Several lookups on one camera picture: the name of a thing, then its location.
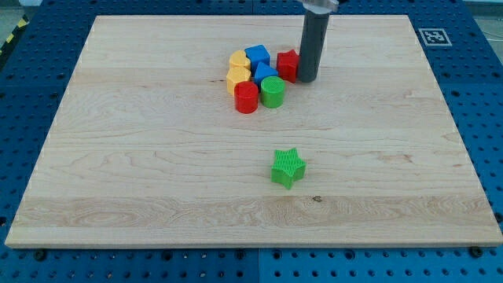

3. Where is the blue triangle block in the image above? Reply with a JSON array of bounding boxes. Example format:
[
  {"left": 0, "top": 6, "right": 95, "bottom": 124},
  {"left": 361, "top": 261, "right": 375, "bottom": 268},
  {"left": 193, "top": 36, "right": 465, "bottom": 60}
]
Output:
[{"left": 254, "top": 62, "right": 278, "bottom": 86}]

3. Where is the yellow heart block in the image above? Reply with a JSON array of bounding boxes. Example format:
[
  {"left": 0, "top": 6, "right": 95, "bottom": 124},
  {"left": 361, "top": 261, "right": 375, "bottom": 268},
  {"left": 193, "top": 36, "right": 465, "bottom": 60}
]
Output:
[{"left": 229, "top": 50, "right": 251, "bottom": 71}]

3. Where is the yellow hexagon block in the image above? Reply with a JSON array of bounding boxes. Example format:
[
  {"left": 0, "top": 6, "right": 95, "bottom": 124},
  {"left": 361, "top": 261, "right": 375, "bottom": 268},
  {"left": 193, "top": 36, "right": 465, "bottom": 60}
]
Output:
[{"left": 226, "top": 67, "right": 252, "bottom": 96}]

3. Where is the green star block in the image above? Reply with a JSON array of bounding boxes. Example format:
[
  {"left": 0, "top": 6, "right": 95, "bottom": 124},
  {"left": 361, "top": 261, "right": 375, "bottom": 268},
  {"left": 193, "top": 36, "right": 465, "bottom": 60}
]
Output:
[{"left": 270, "top": 148, "right": 307, "bottom": 189}]

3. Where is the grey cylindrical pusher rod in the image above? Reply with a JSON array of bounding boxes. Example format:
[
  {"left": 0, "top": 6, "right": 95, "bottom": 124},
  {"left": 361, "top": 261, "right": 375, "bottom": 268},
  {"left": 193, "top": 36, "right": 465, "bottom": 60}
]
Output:
[{"left": 297, "top": 10, "right": 330, "bottom": 83}]

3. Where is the white fiducial marker tag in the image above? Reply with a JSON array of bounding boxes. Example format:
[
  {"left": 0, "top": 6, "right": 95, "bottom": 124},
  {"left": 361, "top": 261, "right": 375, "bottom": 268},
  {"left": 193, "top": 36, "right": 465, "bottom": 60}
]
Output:
[{"left": 419, "top": 28, "right": 452, "bottom": 46}]

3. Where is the black bolt left front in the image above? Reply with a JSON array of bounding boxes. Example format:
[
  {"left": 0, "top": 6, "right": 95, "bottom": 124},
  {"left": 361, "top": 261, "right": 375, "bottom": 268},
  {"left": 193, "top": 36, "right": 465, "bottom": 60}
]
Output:
[{"left": 33, "top": 249, "right": 47, "bottom": 262}]

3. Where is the red star block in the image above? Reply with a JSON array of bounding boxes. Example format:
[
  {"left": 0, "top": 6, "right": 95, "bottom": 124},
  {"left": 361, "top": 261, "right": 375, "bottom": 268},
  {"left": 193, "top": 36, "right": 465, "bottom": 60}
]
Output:
[{"left": 276, "top": 50, "right": 299, "bottom": 83}]

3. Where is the black bolt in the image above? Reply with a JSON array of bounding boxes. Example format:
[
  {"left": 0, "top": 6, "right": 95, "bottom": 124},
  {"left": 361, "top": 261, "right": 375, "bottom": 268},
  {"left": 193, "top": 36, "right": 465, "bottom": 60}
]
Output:
[
  {"left": 468, "top": 246, "right": 483, "bottom": 259},
  {"left": 33, "top": 249, "right": 47, "bottom": 262}
]

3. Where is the green cylinder block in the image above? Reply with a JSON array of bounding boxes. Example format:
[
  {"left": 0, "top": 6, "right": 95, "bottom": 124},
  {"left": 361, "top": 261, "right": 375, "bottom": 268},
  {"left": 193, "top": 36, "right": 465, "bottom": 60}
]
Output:
[{"left": 260, "top": 76, "right": 285, "bottom": 108}]

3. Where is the black bolt right front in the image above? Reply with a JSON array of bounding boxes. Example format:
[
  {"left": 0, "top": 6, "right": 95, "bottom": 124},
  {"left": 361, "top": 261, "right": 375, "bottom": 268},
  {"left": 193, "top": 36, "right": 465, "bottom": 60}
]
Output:
[{"left": 468, "top": 246, "right": 483, "bottom": 259}]

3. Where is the silver metal rod mount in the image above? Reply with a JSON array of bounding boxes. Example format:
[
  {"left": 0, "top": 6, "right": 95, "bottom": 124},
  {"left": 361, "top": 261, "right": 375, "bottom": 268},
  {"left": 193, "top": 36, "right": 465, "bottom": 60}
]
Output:
[{"left": 298, "top": 0, "right": 340, "bottom": 14}]

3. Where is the light wooden board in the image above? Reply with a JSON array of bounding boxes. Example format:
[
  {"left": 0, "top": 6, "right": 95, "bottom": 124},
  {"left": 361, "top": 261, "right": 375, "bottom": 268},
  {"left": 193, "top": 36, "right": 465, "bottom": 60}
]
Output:
[{"left": 6, "top": 15, "right": 502, "bottom": 248}]

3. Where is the blue cube block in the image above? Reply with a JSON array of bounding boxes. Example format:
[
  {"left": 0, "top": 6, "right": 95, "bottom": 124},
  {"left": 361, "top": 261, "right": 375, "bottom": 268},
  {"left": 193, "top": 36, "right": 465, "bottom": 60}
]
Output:
[{"left": 244, "top": 45, "right": 270, "bottom": 74}]

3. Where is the red cylinder block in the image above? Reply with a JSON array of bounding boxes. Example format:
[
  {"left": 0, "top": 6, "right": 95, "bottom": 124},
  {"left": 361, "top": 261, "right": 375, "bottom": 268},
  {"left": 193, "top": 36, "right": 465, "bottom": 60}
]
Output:
[{"left": 234, "top": 81, "right": 259, "bottom": 114}]

